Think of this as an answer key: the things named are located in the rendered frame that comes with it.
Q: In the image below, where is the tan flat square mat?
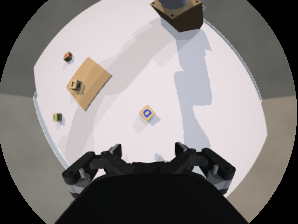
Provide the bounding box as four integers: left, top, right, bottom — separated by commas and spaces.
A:
66, 57, 112, 111

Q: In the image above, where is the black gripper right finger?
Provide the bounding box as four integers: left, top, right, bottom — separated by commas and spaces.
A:
159, 142, 236, 195

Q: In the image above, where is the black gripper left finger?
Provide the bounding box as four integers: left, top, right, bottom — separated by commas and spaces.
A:
62, 144, 138, 199

